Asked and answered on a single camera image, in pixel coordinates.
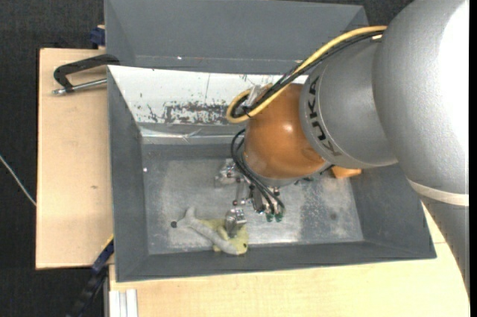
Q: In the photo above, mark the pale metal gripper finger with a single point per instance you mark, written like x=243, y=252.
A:
x=242, y=221
x=231, y=226

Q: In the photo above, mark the grey metal bin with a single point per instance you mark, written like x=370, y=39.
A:
x=179, y=174

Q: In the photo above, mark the orange block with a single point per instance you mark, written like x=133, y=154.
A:
x=347, y=172

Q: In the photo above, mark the pale brown flat board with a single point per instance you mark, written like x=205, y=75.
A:
x=71, y=159

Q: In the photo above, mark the grey and yellow-green toy fish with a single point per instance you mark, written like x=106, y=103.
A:
x=208, y=231

